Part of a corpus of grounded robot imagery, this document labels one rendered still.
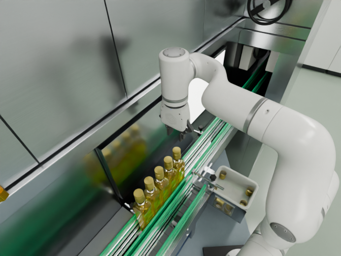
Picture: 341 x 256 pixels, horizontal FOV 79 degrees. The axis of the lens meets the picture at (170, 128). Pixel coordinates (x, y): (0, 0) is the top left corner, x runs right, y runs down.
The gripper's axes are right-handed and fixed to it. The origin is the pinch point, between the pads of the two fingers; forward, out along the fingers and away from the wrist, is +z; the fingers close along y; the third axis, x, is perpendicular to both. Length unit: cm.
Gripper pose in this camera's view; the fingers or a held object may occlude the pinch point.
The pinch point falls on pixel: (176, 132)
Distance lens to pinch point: 78.1
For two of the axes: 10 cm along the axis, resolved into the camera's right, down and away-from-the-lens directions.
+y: 8.0, 4.0, -4.4
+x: 5.9, -5.9, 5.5
